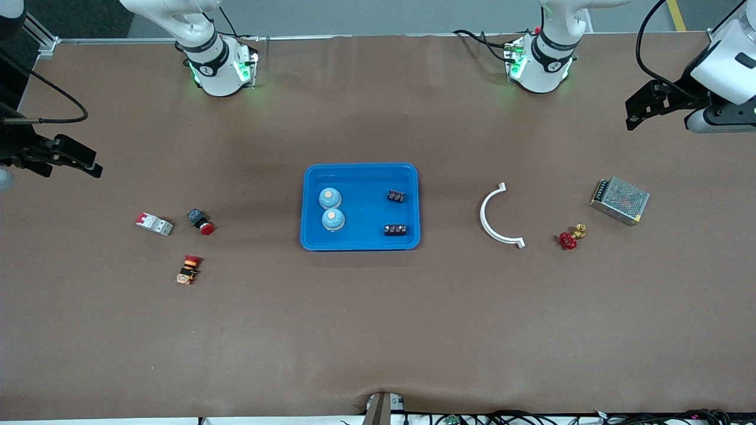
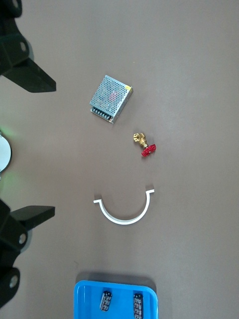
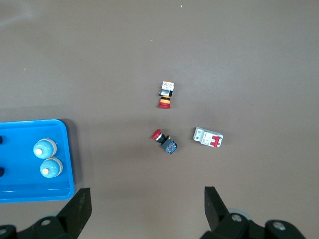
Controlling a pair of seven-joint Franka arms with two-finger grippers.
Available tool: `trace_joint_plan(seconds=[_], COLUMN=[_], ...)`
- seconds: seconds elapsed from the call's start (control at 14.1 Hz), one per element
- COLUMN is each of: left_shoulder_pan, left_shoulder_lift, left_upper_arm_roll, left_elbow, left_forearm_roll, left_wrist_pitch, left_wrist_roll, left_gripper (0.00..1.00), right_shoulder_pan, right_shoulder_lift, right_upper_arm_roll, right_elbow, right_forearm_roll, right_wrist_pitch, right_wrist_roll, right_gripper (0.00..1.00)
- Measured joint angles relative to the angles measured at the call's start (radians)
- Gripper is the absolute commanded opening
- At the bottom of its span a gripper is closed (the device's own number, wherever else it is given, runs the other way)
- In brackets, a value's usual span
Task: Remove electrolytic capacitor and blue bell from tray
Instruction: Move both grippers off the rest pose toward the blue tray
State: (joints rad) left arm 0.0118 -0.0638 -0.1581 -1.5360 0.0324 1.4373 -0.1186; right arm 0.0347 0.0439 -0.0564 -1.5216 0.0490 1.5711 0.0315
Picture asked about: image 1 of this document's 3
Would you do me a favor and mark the yellow floor tape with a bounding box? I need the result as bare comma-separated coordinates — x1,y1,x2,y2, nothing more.
666,0,689,32

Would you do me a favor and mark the metal mesh power supply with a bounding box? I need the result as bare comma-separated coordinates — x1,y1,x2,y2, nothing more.
590,176,650,227

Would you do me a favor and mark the white red circuit breaker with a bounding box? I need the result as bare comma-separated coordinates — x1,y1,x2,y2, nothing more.
135,212,174,237

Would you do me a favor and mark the black red push button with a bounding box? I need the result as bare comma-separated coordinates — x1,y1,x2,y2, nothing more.
187,208,215,236

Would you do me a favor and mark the brass valve red handwheel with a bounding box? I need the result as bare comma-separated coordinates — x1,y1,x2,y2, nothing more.
559,224,588,250

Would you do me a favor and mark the blue plastic tray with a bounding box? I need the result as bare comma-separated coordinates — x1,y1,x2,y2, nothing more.
300,163,421,251

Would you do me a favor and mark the brown table mat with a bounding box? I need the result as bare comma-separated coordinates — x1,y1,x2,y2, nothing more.
0,31,756,421

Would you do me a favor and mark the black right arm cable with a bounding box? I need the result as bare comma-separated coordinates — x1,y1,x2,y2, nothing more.
0,50,89,125

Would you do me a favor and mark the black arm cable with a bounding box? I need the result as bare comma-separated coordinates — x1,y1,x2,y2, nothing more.
0,50,89,125
636,0,689,84

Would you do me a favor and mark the aluminium frame corner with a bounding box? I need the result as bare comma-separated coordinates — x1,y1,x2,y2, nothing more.
708,0,756,45
18,12,61,60

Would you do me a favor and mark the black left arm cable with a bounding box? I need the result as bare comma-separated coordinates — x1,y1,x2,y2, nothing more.
636,0,689,84

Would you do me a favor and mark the aluminium table rail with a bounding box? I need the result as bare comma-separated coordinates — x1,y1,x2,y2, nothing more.
56,31,718,45

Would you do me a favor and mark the red orange button switch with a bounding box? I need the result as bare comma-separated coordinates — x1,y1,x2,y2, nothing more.
175,255,203,285

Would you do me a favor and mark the white half-ring pipe clamp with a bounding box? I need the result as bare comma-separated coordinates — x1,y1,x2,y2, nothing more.
480,182,526,249

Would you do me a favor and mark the black left base cable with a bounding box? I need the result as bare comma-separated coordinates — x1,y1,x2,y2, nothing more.
454,28,514,63

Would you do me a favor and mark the black base cable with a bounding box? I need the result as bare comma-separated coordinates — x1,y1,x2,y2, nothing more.
219,6,263,42
454,28,514,63

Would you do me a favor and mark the black right base cable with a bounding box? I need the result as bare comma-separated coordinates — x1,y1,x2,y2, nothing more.
219,6,263,42

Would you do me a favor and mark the black cable bundle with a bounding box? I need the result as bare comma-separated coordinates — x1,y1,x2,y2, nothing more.
340,409,756,425

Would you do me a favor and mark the brown camera mount post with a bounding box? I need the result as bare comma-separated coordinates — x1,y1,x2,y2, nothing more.
361,391,406,425

